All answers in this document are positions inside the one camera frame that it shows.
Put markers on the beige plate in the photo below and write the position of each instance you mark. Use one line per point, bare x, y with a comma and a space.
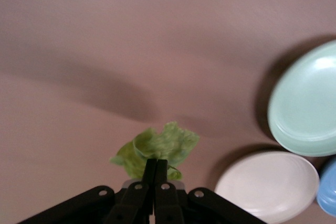
267, 184

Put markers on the green lettuce leaf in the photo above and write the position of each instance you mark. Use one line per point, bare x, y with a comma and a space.
162, 142

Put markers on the blue plate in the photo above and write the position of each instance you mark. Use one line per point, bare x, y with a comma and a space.
328, 187

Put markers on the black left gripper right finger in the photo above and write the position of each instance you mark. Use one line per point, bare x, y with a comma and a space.
178, 205

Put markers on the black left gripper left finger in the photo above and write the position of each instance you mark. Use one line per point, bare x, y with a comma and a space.
126, 203

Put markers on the light green plate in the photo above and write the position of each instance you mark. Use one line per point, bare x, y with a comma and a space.
307, 103

